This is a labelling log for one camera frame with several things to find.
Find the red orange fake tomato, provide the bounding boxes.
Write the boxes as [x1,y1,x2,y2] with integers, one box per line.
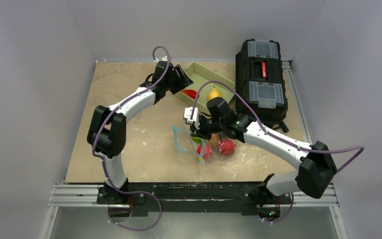
[181,89,199,100]

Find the clear zip bag blue seal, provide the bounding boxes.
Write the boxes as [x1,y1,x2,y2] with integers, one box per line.
[172,126,237,164]

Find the yellow fake lemon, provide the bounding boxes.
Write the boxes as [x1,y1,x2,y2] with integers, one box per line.
[207,86,223,101]

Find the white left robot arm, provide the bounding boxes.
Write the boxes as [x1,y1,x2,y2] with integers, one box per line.
[87,61,193,204]

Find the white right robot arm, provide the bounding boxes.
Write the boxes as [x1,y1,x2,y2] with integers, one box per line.
[184,97,337,203]

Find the brown fake potato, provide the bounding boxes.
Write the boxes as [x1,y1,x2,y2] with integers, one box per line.
[208,133,220,149]

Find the green yellow fake mango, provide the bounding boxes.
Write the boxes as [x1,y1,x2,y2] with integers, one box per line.
[191,136,203,144]

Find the red fake apple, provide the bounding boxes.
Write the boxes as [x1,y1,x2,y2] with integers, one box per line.
[218,139,235,155]

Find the green perforated plastic basket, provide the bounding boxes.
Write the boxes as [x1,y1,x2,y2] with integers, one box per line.
[184,62,235,114]

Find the black toolbox clear lids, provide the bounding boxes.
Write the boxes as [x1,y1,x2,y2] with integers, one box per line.
[235,39,289,132]

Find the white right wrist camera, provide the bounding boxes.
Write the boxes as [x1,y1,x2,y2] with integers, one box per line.
[183,107,199,125]

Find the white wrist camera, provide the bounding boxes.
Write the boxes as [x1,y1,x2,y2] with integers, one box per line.
[154,55,169,64]
[183,107,199,125]

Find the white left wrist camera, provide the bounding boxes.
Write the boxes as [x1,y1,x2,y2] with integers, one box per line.
[154,55,169,64]

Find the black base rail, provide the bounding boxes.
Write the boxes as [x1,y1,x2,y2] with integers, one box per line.
[96,182,291,219]

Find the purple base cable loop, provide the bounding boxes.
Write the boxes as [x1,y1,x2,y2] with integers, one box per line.
[107,190,163,232]

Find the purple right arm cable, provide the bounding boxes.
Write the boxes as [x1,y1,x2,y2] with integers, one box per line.
[190,81,365,174]

